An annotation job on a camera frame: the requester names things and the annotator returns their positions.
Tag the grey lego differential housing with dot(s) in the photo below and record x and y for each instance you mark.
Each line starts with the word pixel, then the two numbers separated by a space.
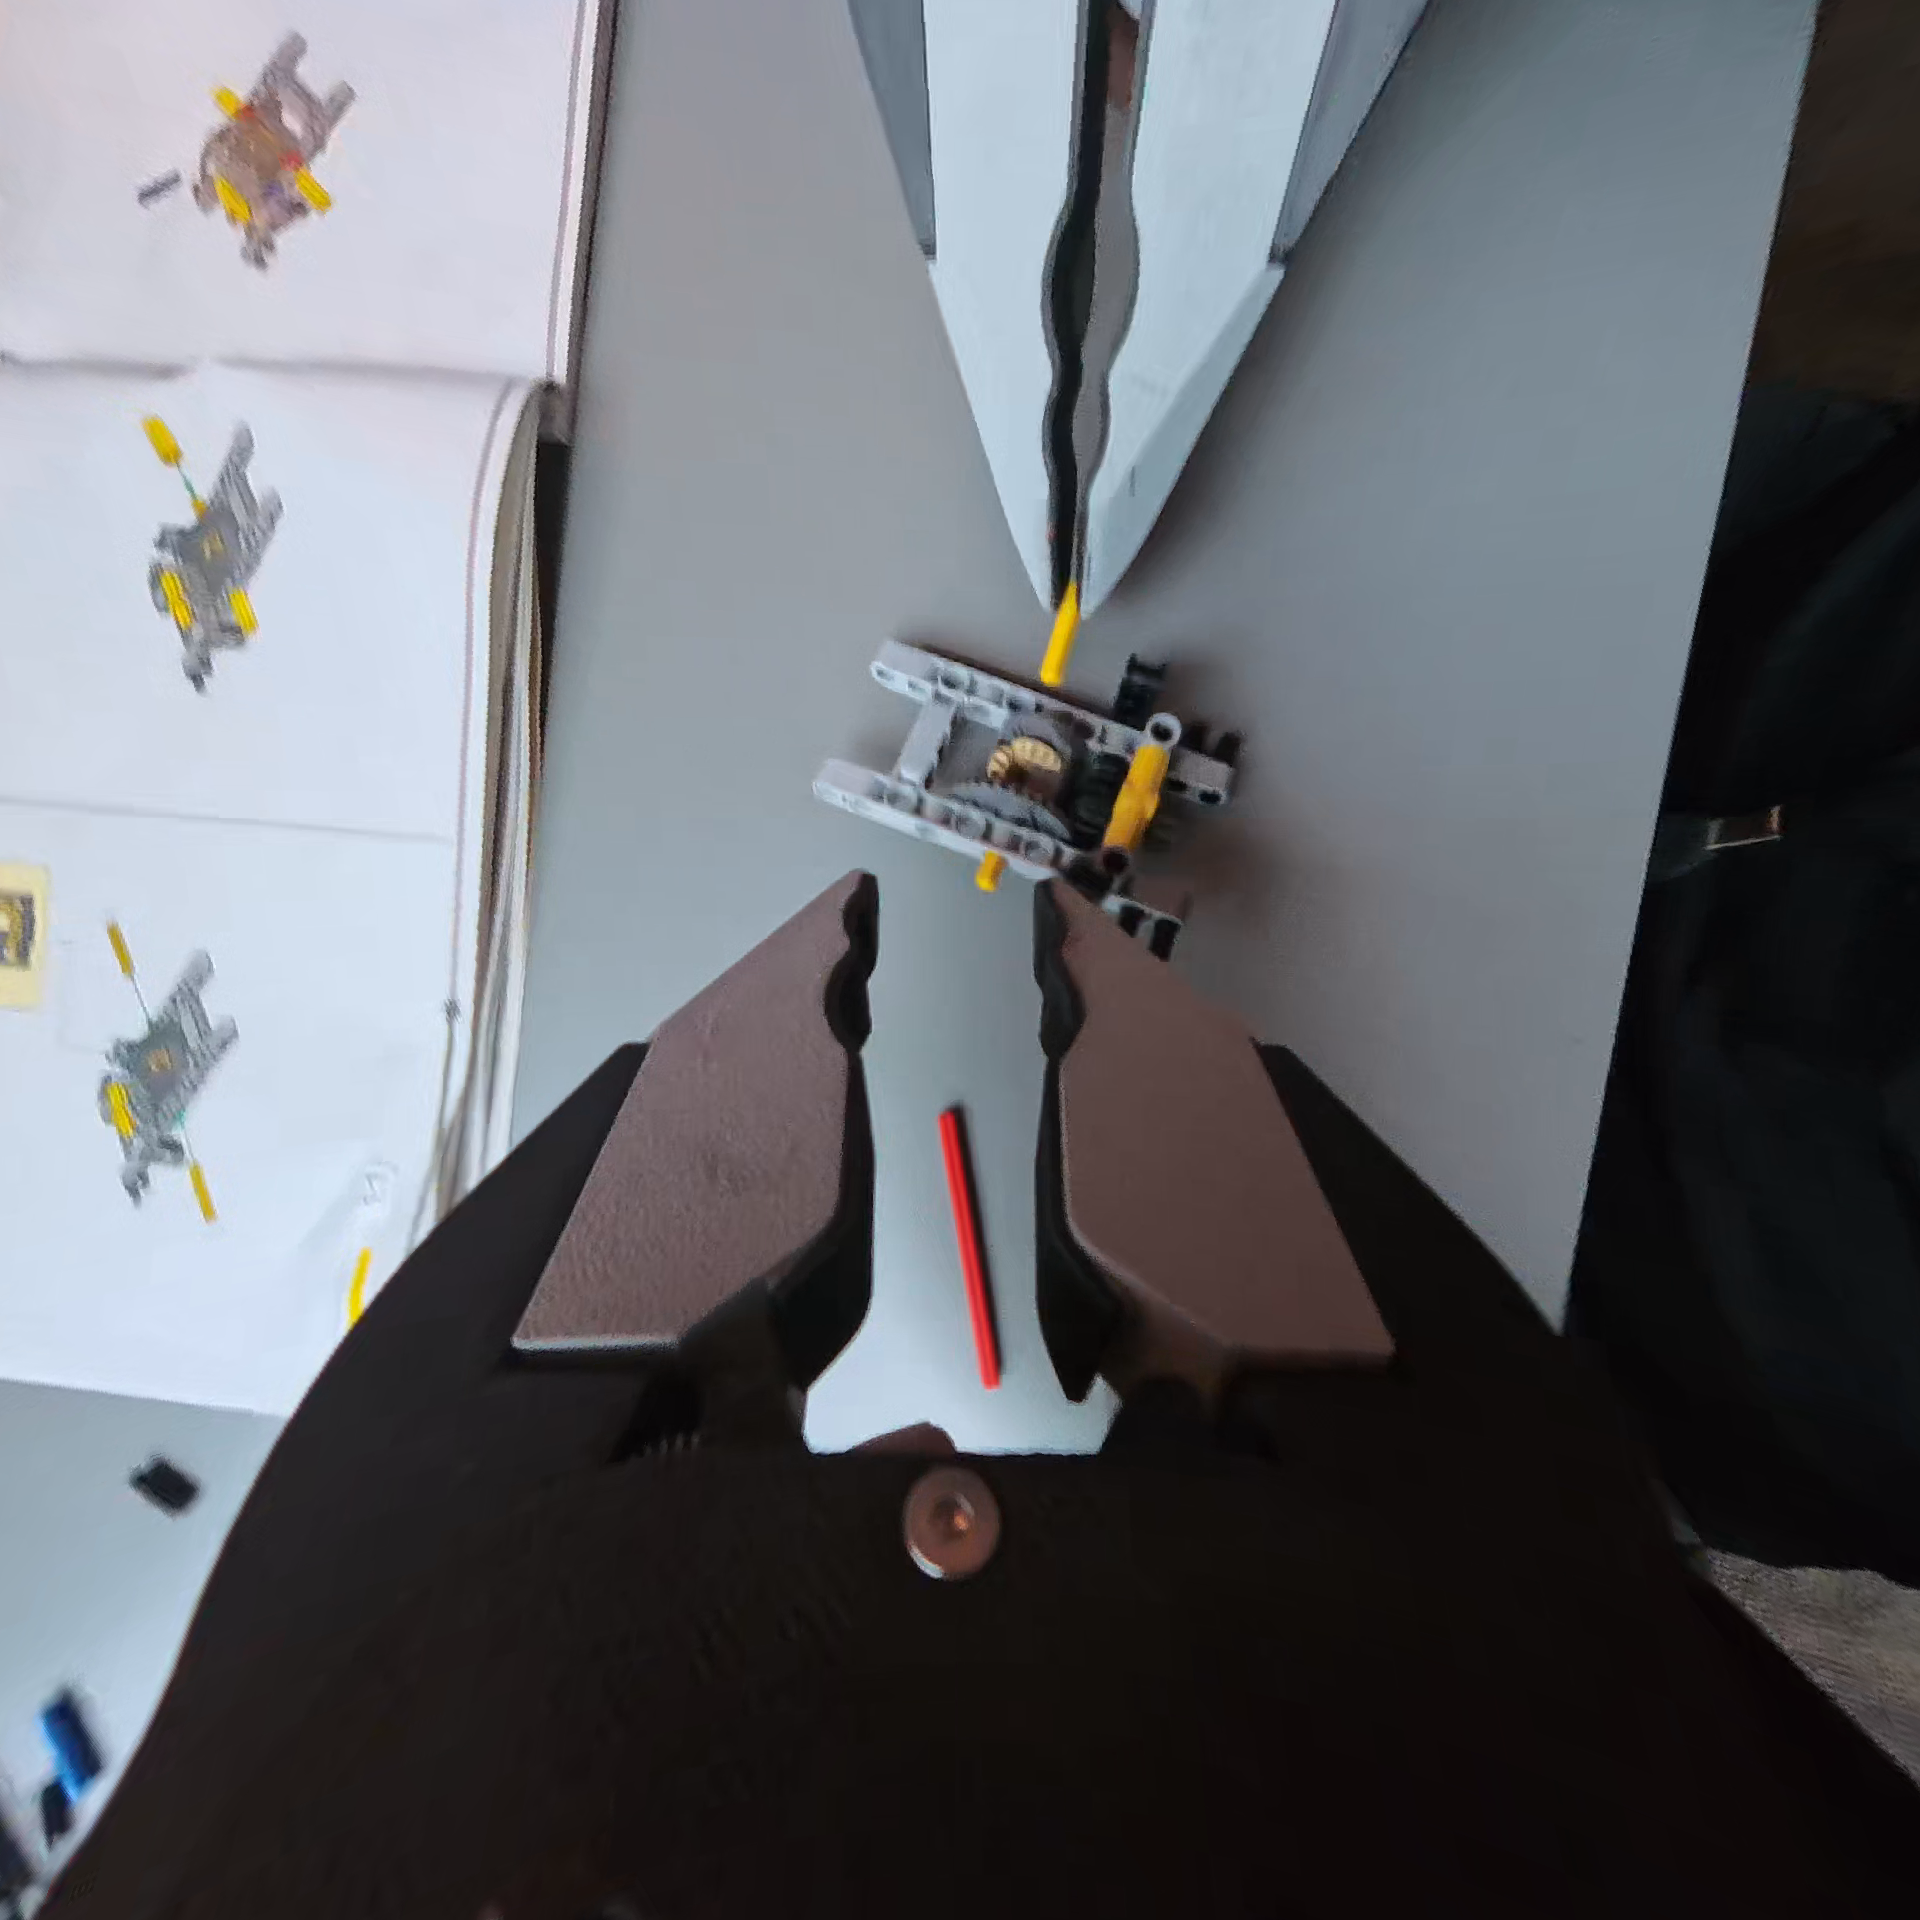
pixel 1021 781

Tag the red lego axle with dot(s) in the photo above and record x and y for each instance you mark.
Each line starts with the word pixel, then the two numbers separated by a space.
pixel 972 1245

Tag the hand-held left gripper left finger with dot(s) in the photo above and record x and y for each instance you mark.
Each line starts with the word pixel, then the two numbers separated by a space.
pixel 720 1186

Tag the tan lego bevel gear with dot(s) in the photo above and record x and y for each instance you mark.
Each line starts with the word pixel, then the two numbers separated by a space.
pixel 1026 758

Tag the small blue lego piece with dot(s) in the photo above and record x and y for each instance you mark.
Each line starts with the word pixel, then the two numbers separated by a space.
pixel 71 1741

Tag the small black lego piece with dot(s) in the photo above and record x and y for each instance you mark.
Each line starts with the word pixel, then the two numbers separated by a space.
pixel 162 1484

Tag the grey lego frame assembly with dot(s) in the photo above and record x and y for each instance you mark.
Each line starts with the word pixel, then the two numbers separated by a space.
pixel 901 797

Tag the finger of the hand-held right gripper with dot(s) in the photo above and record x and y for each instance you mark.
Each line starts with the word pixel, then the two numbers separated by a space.
pixel 1215 182
pixel 991 182

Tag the lego instruction booklet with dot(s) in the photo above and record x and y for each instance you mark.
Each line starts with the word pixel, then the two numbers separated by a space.
pixel 300 751

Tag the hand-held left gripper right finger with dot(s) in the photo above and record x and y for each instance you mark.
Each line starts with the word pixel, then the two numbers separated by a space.
pixel 1200 1202

